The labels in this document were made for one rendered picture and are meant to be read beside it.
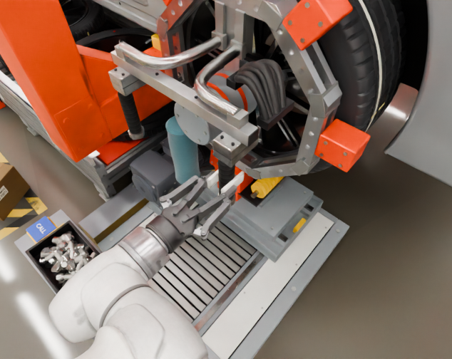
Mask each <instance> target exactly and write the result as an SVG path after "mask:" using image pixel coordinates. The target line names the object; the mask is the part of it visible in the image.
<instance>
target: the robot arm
mask: <svg viewBox="0 0 452 359"><path fill-rule="evenodd" d="M244 174H245V173H244V172H243V171H241V173H239V174H238V175H237V176H236V177H235V178H234V179H233V180H231V181H230V182H229V183H228V184H226V185H225V186H224V187H223V188H222V189H221V194H220V195H218V196H217V197H216V198H214V199H212V200H210V201H209V202H208V203H206V204H204V205H203V206H201V207H200V208H196V209H194V210H191V209H190V207H191V206H192V205H193V203H194V202H195V201H196V199H197V198H198V197H199V196H200V195H201V194H202V192H203V191H204V190H205V188H206V187H207V188H209V189H210V188H211V187H212V186H213V185H214V184H216V183H217V182H218V181H219V177H218V170H217V171H214V170H213V171H212V172H211V173H209V174H208V175H207V176H202V177H201V178H199V177H198V176H197V175H195V176H193V177H191V178H190V179H189V180H188V181H186V182H185V183H183V184H182V185H180V186H179V187H178V188H177V189H175V190H174V191H172V192H171V193H170V194H167V195H165V196H162V197H160V203H161V206H162V207H163V210H162V212H161V214H160V215H158V216H156V217H155V218H154V219H153V220H151V221H150V222H149V223H148V224H146V226H145V228H144V227H138V228H137V229H135V230H134V231H133V232H131V233H130V234H129V235H128V236H127V237H126V238H124V239H123V240H121V241H120V242H119V243H118V244H117V245H116V246H114V247H113V248H112V249H109V250H107V251H105V252H103V253H102V254H99V255H98V256H97V257H96V258H94V259H93V260H91V261H90V262H89V263H87V264H86V265H85V266H84V267H83V268H82V269H81V270H79V271H78V272H77V273H76V274H75V275H74V276H73V277H72V278H71V279H70V280H69V281H68V282H67V283H66V284H65V285H64V286H63V287H62V289H61V290H60V291H59V292H58V293H57V294H56V296H55V297H54V299H53V300H52V302H51V303H50V305H49V307H48V312H49V315H50V318H51V321H52V323H53V325H54V327H55V328H56V330H57V331H58V332H59V333H60V334H61V335H62V336H63V337H64V338H65V339H66V340H67V341H68V342H70V343H78V342H81V341H85V340H88V339H90V338H93V337H94V336H95V340H94V342H93V345H92V346H91V347H90V348H89V349H88V350H87V351H86V352H85V353H83V354H82V355H80V356H78V357H77V358H74V359H208V351H207V348H206V346H205V344H204V342H203V339H202V338H201V336H200V334H199V333H198V332H197V330H196V329H195V327H194V326H193V325H192V323H191V322H189V320H188V319H187V318H186V317H185V316H184V315H183V314H182V313H181V312H180V311H179V310H178V309H177V308H176V307H175V306H174V305H173V304H172V303H171V302H169V300H168V299H166V298H165V297H164V296H161V295H160V294H159V293H157V292H156V291H154V290H153V289H152V288H151V287H150V286H149V284H148V283H147V282H148V281H149V280H150V279H151V278H152V277H154V275H155V274H156V273H157V272H159V270H161V269H162V268H163V267H164V265H166V264H167V263H168V262H169V260H170V257H169V254H172V253H173V252H174V251H175V250H176V249H177V248H178V247H179V246H180V245H181V244H182V243H183V242H184V241H185V240H186V239H188V238H191V237H193V236H197V237H200V238H201V239H202V240H203V241H206V240H207V238H208V235H209V233H210V231H211V230H212V229H213V228H214V227H215V226H216V224H217V223H218V222H219V221H220V220H221V219H222V218H223V217H224V216H225V215H226V213H228V212H229V210H230V209H231V200H230V199H229V198H230V197H231V196H232V195H233V194H234V193H235V192H236V191H237V186H238V185H239V184H240V183H242V182H243V181H244ZM189 192H190V193H189ZM187 193H189V194H188V195H187V197H186V198H184V199H182V201H181V202H180V203H179V204H178V205H175V206H172V204H174V203H176V202H177V201H178V200H179V199H181V198H182V197H184V196H185V195H186V194H187ZM217 208H218V209H217ZM216 209H217V210H216ZM215 210H216V211H215ZM213 211H215V212H214V213H213V214H212V216H211V217H210V218H209V219H208V220H207V221H206V222H205V223H204V224H203V226H200V227H199V228H198V229H196V224H197V223H198V222H200V221H201V220H202V218H204V217H206V216H207V215H208V214H210V213H211V212H213Z"/></svg>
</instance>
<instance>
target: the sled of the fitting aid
mask: <svg viewBox="0 0 452 359"><path fill-rule="evenodd" d="M212 199H214V198H213V197H211V196H210V195H209V194H208V193H207V192H205V191H203V192H202V194H201V195H200V196H199V197H198V198H197V199H196V202H197V203H198V204H199V205H200V206H203V205H204V204H206V203H208V202H209V201H210V200H212ZM322 203H323V200H322V199H320V198H318V197H317V196H315V195H314V194H313V195H312V198H311V199H310V200H309V201H308V202H307V204H306V205H305V206H304V207H303V208H302V210H301V211H300V212H299V213H298V214H297V215H296V217H295V218H293V220H292V221H291V222H290V223H289V224H288V225H287V226H286V228H285V229H284V230H283V231H282V232H281V234H280V235H279V236H278V237H277V238H276V239H275V240H274V241H273V242H272V241H270V240H269V239H268V238H267V237H265V236H264V235H263V234H261V233H260V232H258V231H257V230H256V229H254V228H253V227H251V226H250V225H249V224H248V223H247V222H245V221H244V220H242V219H241V218H239V217H238V216H237V215H236V214H234V213H233V212H231V211H230V210H229V212H228V213H226V215H225V216H224V217H223V218H222V219H221V220H220V221H221V222H222V223H223V224H225V225H226V226H228V227H229V228H230V229H231V230H233V231H234V232H235V233H236V234H238V235H239V236H241V237H242V238H243V239H244V240H245V241H247V242H248V243H249V244H251V245H252V246H253V247H254V248H256V249H257V250H258V251H260V252H261V253H262V254H264V255H265V256H266V257H267V258H268V259H270V260H271V261H273V262H274V263H276V262H277V260H278V259H279V258H280V256H281V255H283V253H284V252H285V251H286V250H287V248H288V247H289V246H290V245H291V243H292V242H293V241H294V240H295V239H296V238H297V237H298V235H299V234H300V233H301V232H302V230H303V229H304V228H305V227H306V225H308V223H309V222H310V221H311V220H312V219H313V217H314V216H315V215H316V214H317V212H318V211H319V210H320V208H321V206H322Z"/></svg>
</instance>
